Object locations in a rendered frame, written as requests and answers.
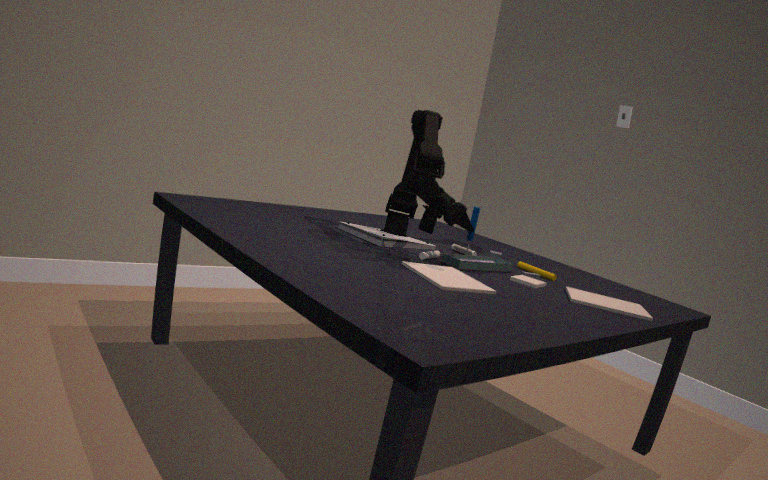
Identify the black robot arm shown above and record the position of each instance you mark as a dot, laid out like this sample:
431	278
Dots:
419	177

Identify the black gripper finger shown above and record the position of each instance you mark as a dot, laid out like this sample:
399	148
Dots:
464	222

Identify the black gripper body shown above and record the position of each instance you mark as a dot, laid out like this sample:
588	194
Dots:
443	203

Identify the blue stylus with grey tip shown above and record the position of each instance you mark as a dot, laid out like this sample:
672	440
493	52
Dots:
473	221

